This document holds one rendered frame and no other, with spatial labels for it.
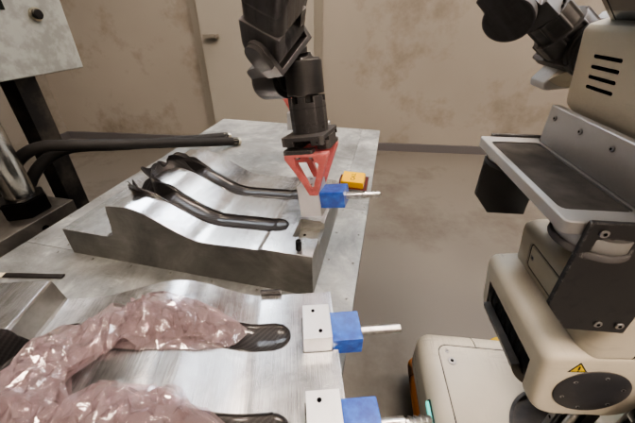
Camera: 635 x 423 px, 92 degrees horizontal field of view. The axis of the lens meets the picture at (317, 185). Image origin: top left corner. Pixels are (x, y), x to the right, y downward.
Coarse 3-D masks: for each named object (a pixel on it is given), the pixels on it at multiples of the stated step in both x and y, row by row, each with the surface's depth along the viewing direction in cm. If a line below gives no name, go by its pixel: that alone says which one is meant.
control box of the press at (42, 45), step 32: (0, 0) 76; (32, 0) 83; (0, 32) 77; (32, 32) 84; (64, 32) 92; (0, 64) 77; (32, 64) 84; (64, 64) 93; (32, 96) 90; (32, 128) 92; (64, 160) 101; (64, 192) 102
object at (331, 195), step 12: (312, 180) 52; (324, 180) 53; (300, 192) 50; (324, 192) 50; (336, 192) 49; (348, 192) 51; (360, 192) 50; (372, 192) 49; (300, 204) 51; (312, 204) 50; (324, 204) 50; (336, 204) 50
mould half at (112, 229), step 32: (224, 160) 74; (128, 192) 58; (192, 192) 61; (224, 192) 66; (96, 224) 61; (128, 224) 55; (160, 224) 53; (192, 224) 56; (96, 256) 62; (128, 256) 59; (160, 256) 57; (192, 256) 55; (224, 256) 53; (256, 256) 51; (288, 256) 50; (320, 256) 57; (288, 288) 53
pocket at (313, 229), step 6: (300, 222) 58; (306, 222) 58; (312, 222) 57; (318, 222) 57; (300, 228) 59; (306, 228) 58; (312, 228) 58; (318, 228) 58; (294, 234) 54; (300, 234) 58; (306, 234) 58; (312, 234) 58; (318, 234) 56; (318, 240) 55
